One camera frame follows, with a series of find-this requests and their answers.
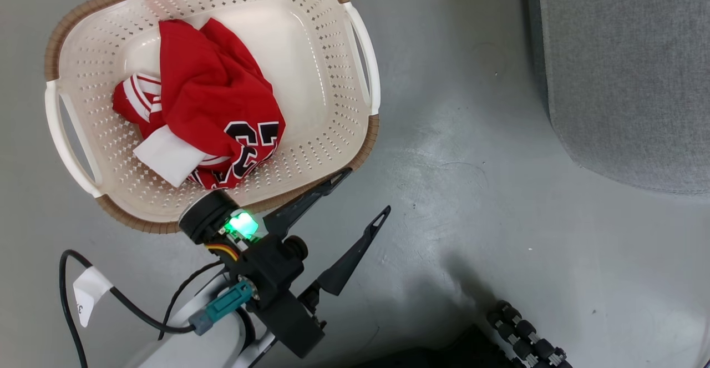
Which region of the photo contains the cream laundry basket brown rim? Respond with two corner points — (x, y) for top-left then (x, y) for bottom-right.
(44, 0), (382, 234)

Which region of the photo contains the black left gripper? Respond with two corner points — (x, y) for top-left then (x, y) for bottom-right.
(178, 168), (392, 359)

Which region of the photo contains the white paper cable tag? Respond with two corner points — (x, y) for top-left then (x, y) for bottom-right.
(73, 266), (114, 327)

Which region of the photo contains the red basketball jersey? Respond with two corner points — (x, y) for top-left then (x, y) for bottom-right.
(112, 18), (287, 190)

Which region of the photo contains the black roller wheel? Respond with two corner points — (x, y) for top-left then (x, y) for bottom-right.
(486, 300), (574, 368)

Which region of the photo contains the grey fabric sofa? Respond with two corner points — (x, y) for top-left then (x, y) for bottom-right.
(524, 0), (710, 195)

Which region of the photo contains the teal cable connector plug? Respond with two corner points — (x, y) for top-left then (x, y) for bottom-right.
(188, 279), (257, 331)

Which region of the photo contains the thin black camera cable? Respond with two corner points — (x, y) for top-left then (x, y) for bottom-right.
(59, 249), (225, 368)

